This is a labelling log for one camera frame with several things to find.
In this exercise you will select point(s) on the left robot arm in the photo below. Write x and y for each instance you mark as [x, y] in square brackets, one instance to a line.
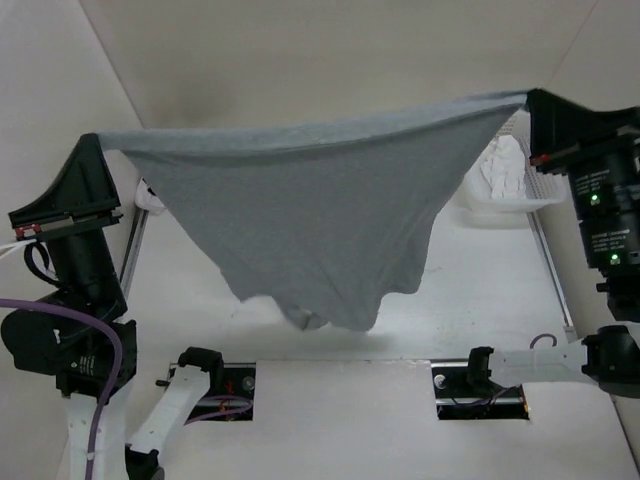
[78, 333]

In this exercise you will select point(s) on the folded white tank top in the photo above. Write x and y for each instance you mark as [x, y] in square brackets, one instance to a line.
[146, 200]

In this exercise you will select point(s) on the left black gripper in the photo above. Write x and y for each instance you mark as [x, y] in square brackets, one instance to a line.
[85, 182]

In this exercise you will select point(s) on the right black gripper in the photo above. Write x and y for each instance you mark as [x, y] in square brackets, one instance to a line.
[563, 132]

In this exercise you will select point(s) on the white plastic basket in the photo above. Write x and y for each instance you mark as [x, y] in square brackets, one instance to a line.
[542, 190]

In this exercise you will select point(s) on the grey tank top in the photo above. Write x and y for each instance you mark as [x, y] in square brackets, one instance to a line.
[324, 218]

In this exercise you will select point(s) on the crumpled white tank top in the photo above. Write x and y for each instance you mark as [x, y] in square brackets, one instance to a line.
[502, 166]

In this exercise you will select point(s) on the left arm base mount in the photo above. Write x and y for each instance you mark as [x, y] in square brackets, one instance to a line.
[230, 400]

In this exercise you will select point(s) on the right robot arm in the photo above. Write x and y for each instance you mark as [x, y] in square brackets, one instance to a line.
[607, 359]

